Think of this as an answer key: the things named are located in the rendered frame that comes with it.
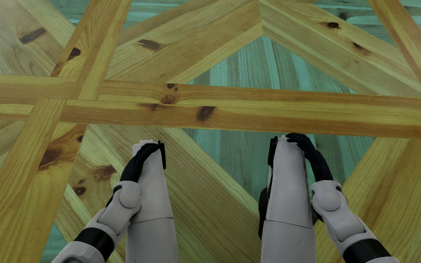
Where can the white right robot leg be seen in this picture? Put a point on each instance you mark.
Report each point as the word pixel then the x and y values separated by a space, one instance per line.
pixel 287 204

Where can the white left robot leg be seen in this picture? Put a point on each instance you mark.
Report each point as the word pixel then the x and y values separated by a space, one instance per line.
pixel 152 204

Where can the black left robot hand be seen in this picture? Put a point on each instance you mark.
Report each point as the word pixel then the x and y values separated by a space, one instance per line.
pixel 135 167

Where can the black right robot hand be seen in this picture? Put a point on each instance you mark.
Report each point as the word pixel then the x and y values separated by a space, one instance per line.
pixel 315 157

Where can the white robot leg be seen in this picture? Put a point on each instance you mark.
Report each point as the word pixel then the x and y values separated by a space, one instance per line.
pixel 287 204
pixel 152 204

